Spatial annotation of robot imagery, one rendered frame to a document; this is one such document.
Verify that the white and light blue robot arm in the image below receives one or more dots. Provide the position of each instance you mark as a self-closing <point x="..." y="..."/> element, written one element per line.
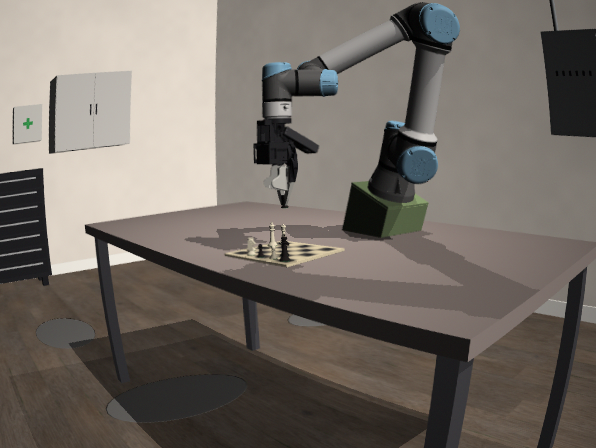
<point x="435" y="27"/>

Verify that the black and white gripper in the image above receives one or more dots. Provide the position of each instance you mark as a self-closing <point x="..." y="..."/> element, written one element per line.
<point x="280" y="152"/>

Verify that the chessboard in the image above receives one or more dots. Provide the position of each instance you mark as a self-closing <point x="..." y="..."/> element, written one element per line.
<point x="298" y="253"/>

